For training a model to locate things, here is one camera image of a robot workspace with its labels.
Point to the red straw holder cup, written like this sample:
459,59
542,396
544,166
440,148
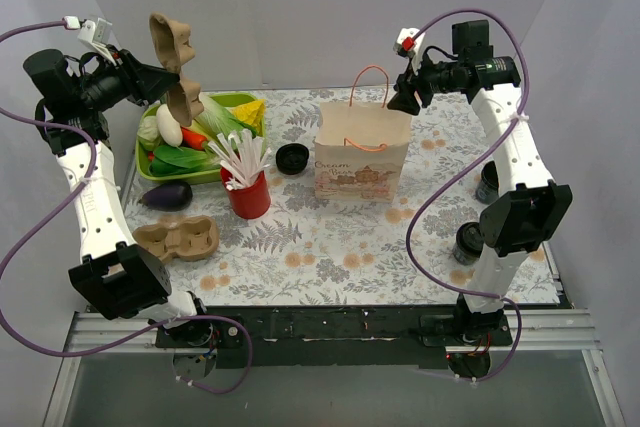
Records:
250,202

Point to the white toy radish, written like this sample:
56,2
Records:
168,128

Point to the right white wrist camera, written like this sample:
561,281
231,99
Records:
410,44

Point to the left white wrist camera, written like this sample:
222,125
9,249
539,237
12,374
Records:
95,34

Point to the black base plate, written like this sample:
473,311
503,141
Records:
369,335

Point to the green toy cabbage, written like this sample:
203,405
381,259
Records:
148,134

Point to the yellow toy leaf vegetable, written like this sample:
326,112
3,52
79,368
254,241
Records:
251,113

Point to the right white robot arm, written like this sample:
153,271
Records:
530,204

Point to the purple toy eggplant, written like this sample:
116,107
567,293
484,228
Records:
170,196

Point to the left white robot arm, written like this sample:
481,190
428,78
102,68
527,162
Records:
116,276

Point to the stack of dark plastic cups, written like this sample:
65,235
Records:
487,189

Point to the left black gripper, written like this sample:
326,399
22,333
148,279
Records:
132,75

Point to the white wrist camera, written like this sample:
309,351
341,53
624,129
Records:
95,34
410,44

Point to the aluminium rail frame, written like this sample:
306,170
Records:
119,374

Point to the brown cardboard cup carrier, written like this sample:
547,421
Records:
188,239

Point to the black cup lid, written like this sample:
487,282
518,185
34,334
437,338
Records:
469,238

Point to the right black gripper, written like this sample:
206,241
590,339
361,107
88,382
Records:
418,85

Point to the toy napa cabbage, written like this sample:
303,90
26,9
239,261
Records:
216,119

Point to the paper takeout bag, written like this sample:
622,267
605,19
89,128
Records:
359,150

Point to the green vegetable basket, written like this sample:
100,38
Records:
227,99

